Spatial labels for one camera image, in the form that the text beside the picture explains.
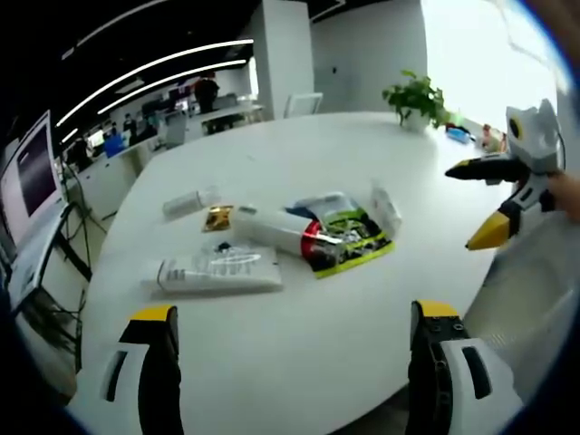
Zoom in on green skincare packet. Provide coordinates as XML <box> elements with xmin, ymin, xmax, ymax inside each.
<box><xmin>304</xmin><ymin>206</ymin><xmax>396</xmax><ymax>280</ymax></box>

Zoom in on person's right hand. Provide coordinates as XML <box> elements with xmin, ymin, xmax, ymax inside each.
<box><xmin>546</xmin><ymin>170</ymin><xmax>580</xmax><ymax>224</ymax></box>

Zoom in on colourful toy figures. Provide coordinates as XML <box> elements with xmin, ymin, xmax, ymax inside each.
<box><xmin>478</xmin><ymin>123</ymin><xmax>508</xmax><ymax>154</ymax></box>

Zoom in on small clear skincare bottle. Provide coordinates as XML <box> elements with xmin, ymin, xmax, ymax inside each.
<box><xmin>161</xmin><ymin>186</ymin><xmax>223</xmax><ymax>219</ymax></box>

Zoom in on potted green plant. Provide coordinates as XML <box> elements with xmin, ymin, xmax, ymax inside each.
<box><xmin>382</xmin><ymin>69</ymin><xmax>452</xmax><ymax>133</ymax></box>

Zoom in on small clear skincare packet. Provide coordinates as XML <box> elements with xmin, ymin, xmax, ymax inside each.
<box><xmin>198</xmin><ymin>238</ymin><xmax>257</xmax><ymax>260</ymax></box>

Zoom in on white skincare box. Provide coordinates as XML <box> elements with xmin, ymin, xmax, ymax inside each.
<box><xmin>369</xmin><ymin>178</ymin><xmax>403</xmax><ymax>237</ymax></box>

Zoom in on black cables under desk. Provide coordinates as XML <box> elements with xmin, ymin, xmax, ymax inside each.
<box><xmin>58</xmin><ymin>160</ymin><xmax>110</xmax><ymax>282</ymax></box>

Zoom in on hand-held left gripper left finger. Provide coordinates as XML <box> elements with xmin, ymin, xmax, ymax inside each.
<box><xmin>97</xmin><ymin>305</ymin><xmax>185</xmax><ymax>435</ymax></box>

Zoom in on blue object on windowsill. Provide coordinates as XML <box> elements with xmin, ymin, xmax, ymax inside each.
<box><xmin>445</xmin><ymin>125</ymin><xmax>473</xmax><ymax>145</ymax></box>

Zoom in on white chair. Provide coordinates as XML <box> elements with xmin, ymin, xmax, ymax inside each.
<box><xmin>283</xmin><ymin>92</ymin><xmax>324</xmax><ymax>121</ymax></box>

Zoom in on computer monitor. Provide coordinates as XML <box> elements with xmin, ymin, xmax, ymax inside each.
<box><xmin>0</xmin><ymin>110</ymin><xmax>65</xmax><ymax>262</ymax></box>

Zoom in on gold skincare sachet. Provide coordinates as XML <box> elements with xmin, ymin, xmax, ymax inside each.
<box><xmin>201</xmin><ymin>205</ymin><xmax>236</xmax><ymax>235</ymax></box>

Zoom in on long ceiling light strip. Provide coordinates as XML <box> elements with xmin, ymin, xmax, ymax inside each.
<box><xmin>53</xmin><ymin>38</ymin><xmax>256</xmax><ymax>129</ymax></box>
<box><xmin>93</xmin><ymin>58</ymin><xmax>249</xmax><ymax>115</ymax></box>

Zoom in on white skincare tube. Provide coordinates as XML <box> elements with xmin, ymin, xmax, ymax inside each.
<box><xmin>140</xmin><ymin>246</ymin><xmax>285</xmax><ymax>301</ymax></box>

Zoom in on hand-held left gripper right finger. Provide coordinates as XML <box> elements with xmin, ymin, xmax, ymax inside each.
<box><xmin>406</xmin><ymin>298</ymin><xmax>522</xmax><ymax>435</ymax></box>

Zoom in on white blue skincare packet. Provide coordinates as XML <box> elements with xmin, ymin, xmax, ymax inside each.
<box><xmin>284</xmin><ymin>191</ymin><xmax>360</xmax><ymax>218</ymax></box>

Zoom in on white skincare bottle red band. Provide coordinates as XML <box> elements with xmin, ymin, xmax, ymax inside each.
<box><xmin>230</xmin><ymin>205</ymin><xmax>328</xmax><ymax>262</ymax></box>

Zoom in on blue box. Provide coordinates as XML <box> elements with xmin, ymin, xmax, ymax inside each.
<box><xmin>103</xmin><ymin>135</ymin><xmax>127</xmax><ymax>159</ymax></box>

